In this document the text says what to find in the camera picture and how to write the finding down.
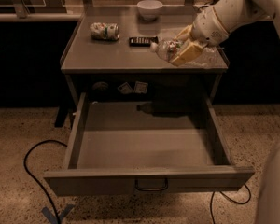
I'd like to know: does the black remote control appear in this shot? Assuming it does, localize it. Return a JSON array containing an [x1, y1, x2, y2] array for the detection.
[[129, 36, 159, 47]]

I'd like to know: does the white ceramic bowl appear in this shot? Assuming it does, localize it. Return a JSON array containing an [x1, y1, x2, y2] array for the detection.
[[137, 0, 163, 21]]

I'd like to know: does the round grey object inside cabinet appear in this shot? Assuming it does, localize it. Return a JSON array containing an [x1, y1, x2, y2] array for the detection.
[[91, 81, 109, 93]]

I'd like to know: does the left white tag card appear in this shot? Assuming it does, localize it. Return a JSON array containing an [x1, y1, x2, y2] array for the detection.
[[118, 82, 133, 95]]

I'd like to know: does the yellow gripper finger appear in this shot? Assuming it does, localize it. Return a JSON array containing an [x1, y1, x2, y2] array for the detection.
[[169, 40, 207, 66], [176, 25, 192, 41]]

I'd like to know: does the right white tag card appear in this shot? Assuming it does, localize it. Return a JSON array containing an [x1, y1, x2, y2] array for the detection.
[[133, 81, 148, 94]]

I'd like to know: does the crushed white soda can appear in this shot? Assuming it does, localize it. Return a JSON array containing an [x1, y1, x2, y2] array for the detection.
[[90, 22, 119, 41]]

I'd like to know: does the clear plastic water bottle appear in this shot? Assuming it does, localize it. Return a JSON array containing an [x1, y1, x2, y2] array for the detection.
[[150, 39, 218, 67]]

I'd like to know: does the black floor cable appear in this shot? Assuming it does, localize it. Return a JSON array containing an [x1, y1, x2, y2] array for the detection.
[[22, 139, 68, 224], [209, 184, 252, 224]]

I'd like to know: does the black floor cable right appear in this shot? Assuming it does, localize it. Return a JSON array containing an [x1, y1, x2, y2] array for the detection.
[[209, 184, 252, 224]]

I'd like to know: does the white tag card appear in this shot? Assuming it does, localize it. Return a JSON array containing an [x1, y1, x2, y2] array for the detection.
[[118, 82, 133, 95], [133, 81, 148, 94]]

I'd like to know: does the grey open top drawer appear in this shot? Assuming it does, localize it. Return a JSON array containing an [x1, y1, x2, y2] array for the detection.
[[44, 94, 254, 196]]

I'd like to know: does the metal drawer handle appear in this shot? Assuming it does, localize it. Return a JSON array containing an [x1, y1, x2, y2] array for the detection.
[[134, 178, 169, 192]]

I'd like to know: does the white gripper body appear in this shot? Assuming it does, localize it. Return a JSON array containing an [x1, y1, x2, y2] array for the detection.
[[190, 6, 229, 47]]

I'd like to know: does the black floor cable left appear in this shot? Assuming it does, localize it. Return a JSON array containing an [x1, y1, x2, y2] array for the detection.
[[22, 139, 68, 224]]

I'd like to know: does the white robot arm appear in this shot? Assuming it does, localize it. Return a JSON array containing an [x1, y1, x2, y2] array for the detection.
[[169, 0, 280, 224]]

